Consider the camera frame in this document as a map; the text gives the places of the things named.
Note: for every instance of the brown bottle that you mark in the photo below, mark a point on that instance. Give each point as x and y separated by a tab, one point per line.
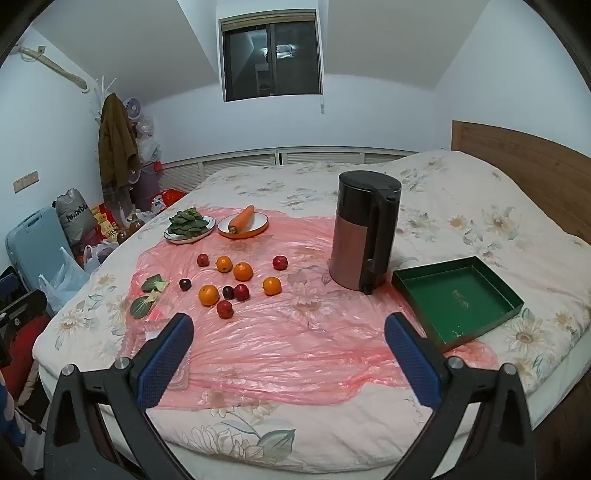
134	226

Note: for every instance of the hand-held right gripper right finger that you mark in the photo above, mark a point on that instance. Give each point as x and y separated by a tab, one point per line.
411	360

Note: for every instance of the wrapped wall pipe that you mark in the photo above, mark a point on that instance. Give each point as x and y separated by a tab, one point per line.
55	69

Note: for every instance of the purple bin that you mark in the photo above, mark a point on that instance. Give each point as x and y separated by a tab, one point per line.
150	189

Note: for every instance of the pink plastic sheet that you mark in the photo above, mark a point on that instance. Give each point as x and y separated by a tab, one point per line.
286	341

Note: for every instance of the white plate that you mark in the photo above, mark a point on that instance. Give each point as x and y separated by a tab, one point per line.
210	225

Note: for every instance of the wooden headboard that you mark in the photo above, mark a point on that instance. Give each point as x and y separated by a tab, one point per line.
531	170

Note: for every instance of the dark window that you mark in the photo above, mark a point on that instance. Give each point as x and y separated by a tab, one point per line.
249	60

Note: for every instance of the red and yellow boxes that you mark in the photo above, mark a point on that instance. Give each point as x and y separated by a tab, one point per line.
104	221

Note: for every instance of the orange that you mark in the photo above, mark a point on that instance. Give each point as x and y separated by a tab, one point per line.
208	295
272	285
243	271
224	263

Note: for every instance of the white plastic bag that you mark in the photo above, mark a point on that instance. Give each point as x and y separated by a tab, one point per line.
60	281
94	256

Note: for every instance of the red bag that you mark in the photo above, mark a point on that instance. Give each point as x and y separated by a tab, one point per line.
173	196

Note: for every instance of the green box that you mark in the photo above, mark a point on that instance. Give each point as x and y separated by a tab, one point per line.
457	300

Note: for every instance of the carrot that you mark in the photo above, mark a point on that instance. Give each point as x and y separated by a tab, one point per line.
242	218

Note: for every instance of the orange rimmed plate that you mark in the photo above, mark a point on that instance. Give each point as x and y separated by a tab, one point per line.
258	220

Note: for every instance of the small white fan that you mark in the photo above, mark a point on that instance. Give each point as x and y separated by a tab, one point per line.
132	107
135	177

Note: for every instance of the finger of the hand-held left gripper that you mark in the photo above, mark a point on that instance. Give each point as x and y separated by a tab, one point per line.
27	307
9	280

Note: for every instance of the clear plastic bags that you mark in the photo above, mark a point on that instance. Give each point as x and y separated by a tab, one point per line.
147	143

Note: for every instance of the grey bag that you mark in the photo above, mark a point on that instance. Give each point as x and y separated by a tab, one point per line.
74	214

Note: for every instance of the dark plum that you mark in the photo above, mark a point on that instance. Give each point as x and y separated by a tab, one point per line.
228	291
185	284

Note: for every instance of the white coat rack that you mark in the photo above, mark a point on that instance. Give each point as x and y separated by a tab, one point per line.
98	92

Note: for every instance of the wall socket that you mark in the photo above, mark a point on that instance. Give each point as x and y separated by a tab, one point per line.
25	181

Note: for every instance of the red apple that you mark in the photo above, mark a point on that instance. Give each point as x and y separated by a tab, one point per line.
202	260
241	291
279	262
225	307

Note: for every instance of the pink and black kettle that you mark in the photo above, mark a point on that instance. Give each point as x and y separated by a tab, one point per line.
351	249

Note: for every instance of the green leafy vegetables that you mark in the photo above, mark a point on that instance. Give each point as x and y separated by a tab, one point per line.
187	224

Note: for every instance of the light blue suitcase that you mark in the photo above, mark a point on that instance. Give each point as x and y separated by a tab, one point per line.
32	240

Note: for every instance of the white slatted cabinet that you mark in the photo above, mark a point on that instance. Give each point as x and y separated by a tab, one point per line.
240	161

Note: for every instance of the brown coat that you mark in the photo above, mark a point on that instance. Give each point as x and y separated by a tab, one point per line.
115	143

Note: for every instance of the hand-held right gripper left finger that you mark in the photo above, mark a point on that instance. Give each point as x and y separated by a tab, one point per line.
168	355

